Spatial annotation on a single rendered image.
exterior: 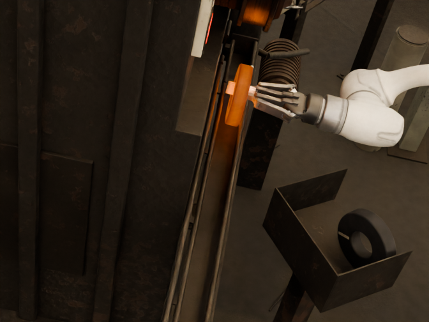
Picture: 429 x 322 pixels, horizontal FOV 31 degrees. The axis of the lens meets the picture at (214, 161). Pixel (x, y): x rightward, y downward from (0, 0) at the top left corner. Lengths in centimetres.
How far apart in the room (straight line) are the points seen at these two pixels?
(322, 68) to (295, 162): 62
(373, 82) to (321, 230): 42
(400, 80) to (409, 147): 107
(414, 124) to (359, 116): 113
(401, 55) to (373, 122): 88
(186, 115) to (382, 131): 53
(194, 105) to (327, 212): 46
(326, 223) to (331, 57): 166
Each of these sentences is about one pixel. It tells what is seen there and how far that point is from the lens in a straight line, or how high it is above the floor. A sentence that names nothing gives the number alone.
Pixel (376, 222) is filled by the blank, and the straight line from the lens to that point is 173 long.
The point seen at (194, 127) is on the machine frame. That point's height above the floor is 87.
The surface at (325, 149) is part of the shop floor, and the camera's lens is 299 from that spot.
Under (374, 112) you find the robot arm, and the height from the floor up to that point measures 80.
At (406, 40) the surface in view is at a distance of 275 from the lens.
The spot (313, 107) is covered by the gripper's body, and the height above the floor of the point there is 78.
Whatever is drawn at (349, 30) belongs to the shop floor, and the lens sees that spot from 366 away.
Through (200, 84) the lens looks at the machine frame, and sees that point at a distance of 173.
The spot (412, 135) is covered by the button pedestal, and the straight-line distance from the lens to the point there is 306.
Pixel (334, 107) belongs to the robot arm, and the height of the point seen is 79.
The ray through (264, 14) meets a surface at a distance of 174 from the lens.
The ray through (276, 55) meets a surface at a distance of 235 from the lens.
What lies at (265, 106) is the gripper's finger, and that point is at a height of 77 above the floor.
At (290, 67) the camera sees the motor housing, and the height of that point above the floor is 53.
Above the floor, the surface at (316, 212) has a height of 61.
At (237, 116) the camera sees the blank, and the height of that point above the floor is 74.
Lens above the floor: 196
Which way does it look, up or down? 44 degrees down
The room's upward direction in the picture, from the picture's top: 14 degrees clockwise
